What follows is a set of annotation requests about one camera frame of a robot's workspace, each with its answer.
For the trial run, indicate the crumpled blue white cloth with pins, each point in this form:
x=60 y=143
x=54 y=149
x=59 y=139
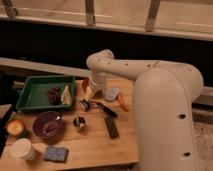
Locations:
x=110 y=94

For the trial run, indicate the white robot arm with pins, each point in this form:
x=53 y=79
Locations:
x=162 y=105

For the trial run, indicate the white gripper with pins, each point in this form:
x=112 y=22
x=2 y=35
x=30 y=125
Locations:
x=96 y=83

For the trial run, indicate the orange carrot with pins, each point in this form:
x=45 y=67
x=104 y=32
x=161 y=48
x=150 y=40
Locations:
x=123 y=103

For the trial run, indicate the small metal cup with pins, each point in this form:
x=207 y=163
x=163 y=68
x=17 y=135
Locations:
x=79 y=123

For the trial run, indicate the white paper cup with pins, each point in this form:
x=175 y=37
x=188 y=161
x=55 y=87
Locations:
x=22 y=149

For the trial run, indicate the yellow green wedge toy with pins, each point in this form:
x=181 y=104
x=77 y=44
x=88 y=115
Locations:
x=65 y=97

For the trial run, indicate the red yellow apple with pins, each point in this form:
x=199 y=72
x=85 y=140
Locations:
x=15 y=127

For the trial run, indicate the black rectangular block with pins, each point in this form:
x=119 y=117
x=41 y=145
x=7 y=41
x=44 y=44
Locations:
x=111 y=127

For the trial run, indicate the purple bowl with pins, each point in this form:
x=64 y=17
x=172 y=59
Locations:
x=47 y=124

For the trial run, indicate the dark grape bunch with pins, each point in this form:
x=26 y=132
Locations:
x=54 y=95

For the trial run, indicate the red bowl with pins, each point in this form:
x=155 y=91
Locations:
x=85 y=85

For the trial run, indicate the green plastic tray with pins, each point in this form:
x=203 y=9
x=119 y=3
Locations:
x=34 y=96

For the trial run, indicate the blue sponge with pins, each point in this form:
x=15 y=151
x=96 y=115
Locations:
x=55 y=154

